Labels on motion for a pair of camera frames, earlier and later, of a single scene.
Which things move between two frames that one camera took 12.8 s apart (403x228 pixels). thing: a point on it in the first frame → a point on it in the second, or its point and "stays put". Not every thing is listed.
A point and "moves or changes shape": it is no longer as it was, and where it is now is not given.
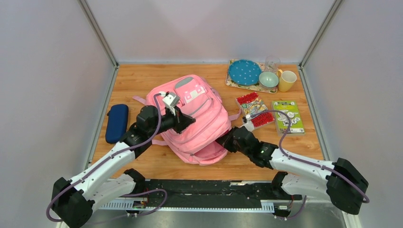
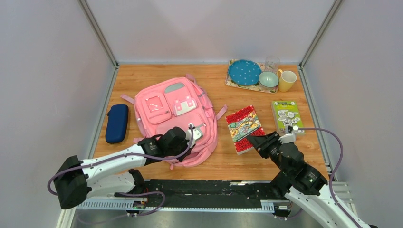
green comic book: [281, 119] stays put
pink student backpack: [198, 143] moves or changes shape
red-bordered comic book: [250, 104] moves or changes shape
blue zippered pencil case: [116, 122] stays put
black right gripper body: [229, 143] → [268, 148]
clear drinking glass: [272, 63] stays put
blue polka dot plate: [244, 72] stays put
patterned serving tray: [256, 87] stays put
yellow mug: [286, 79] stays put
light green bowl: [268, 79] stays put
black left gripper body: [171, 121] → [180, 149]
